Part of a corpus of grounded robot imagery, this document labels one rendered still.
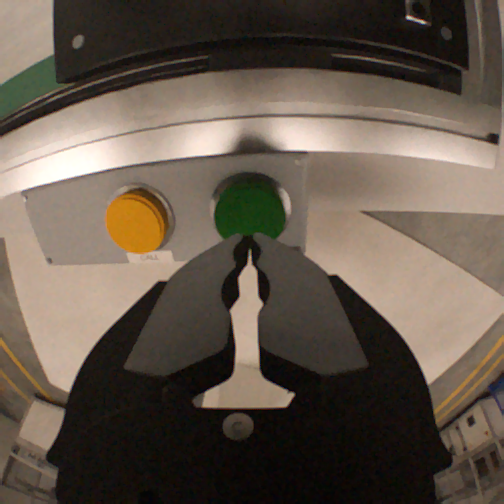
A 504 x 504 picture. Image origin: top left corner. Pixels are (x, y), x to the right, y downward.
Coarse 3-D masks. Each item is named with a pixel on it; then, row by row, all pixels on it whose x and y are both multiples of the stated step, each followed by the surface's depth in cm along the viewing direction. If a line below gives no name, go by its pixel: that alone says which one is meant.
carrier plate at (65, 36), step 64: (64, 0) 7; (128, 0) 8; (192, 0) 8; (256, 0) 8; (320, 0) 8; (384, 0) 8; (448, 0) 7; (64, 64) 9; (128, 64) 11; (448, 64) 9
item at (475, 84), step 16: (464, 0) 7; (480, 0) 6; (496, 0) 6; (480, 16) 7; (496, 16) 6; (480, 32) 8; (496, 32) 7; (480, 48) 9; (496, 48) 8; (480, 64) 9; (496, 64) 9; (416, 80) 15; (432, 80) 13; (448, 80) 11; (464, 80) 10; (480, 80) 10; (496, 80) 9; (464, 96) 10; (480, 96) 11; (496, 96) 10
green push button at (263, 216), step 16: (224, 192) 14; (240, 192) 13; (256, 192) 13; (272, 192) 14; (224, 208) 14; (240, 208) 14; (256, 208) 14; (272, 208) 14; (224, 224) 14; (240, 224) 14; (256, 224) 14; (272, 224) 14
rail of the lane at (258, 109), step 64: (256, 64) 10; (320, 64) 10; (64, 128) 12; (128, 128) 13; (192, 128) 13; (256, 128) 13; (320, 128) 13; (384, 128) 12; (448, 128) 12; (0, 192) 14
